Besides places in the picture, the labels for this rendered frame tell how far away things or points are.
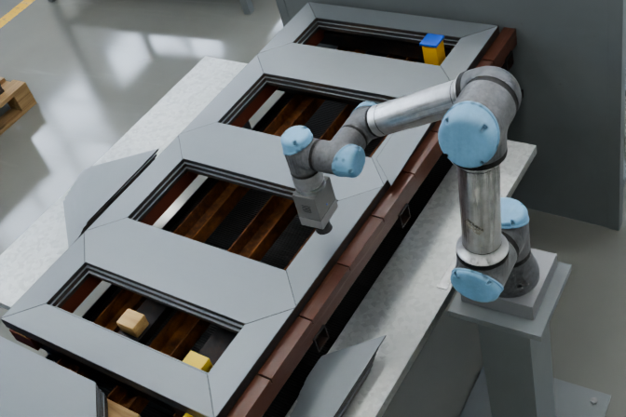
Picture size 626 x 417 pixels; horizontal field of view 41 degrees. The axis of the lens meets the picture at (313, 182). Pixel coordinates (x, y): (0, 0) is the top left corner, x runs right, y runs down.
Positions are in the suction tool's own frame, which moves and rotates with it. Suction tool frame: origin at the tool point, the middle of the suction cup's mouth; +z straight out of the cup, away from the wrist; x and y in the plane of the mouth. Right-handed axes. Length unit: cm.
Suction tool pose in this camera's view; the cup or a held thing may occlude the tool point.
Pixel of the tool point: (323, 228)
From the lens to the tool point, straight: 215.7
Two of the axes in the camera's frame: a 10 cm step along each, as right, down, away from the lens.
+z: 2.2, 7.2, 6.5
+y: -4.6, 6.7, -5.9
